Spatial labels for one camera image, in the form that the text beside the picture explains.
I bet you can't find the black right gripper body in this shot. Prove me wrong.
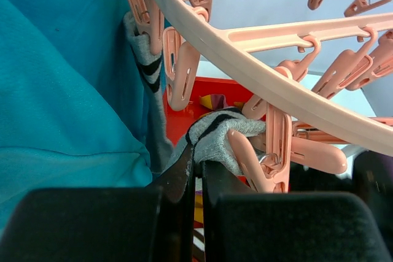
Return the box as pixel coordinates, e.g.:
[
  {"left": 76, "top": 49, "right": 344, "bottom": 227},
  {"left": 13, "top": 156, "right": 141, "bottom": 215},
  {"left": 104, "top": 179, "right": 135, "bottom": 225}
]
[{"left": 290, "top": 148, "right": 393, "bottom": 232}]

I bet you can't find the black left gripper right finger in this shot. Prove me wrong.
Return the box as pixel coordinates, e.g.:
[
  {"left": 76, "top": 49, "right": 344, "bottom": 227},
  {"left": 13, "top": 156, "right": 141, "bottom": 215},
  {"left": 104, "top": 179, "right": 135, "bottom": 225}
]
[{"left": 201, "top": 161, "right": 392, "bottom": 261}]

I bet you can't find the teal shirt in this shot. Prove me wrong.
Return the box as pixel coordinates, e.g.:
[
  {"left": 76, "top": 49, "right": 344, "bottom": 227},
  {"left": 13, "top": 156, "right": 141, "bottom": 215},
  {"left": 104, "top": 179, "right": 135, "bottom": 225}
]
[{"left": 1, "top": 0, "right": 152, "bottom": 227}]

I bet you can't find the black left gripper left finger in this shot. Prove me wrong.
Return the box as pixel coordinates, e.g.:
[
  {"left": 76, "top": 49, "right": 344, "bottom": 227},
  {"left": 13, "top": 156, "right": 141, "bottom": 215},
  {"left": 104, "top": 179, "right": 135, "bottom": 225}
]
[{"left": 1, "top": 146, "right": 195, "bottom": 261}]

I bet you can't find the pink round clip hanger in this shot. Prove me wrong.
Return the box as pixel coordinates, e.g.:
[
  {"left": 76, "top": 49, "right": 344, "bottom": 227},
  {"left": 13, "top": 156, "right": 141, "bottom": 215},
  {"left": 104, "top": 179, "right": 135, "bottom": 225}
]
[{"left": 128, "top": 0, "right": 392, "bottom": 193}]

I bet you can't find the yellow brown striped sock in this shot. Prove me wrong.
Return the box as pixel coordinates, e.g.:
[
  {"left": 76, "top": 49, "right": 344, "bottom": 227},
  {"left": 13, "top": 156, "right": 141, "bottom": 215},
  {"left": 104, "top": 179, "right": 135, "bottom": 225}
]
[{"left": 192, "top": 190, "right": 205, "bottom": 261}]

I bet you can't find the grey striped sock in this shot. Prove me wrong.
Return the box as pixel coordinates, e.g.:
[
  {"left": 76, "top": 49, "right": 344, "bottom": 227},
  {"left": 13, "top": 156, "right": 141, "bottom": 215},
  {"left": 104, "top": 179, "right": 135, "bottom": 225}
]
[
  {"left": 123, "top": 12, "right": 173, "bottom": 176},
  {"left": 164, "top": 107, "right": 265, "bottom": 175}
]

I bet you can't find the red plastic bin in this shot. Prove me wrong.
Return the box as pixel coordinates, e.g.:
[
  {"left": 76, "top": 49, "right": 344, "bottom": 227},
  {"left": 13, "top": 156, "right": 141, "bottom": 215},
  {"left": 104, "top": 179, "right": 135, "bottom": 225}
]
[{"left": 164, "top": 76, "right": 255, "bottom": 183}]

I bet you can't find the purple sock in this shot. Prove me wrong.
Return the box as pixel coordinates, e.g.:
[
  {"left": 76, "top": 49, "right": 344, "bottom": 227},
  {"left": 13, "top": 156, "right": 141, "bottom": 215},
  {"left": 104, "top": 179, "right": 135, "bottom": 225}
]
[{"left": 199, "top": 94, "right": 244, "bottom": 111}]

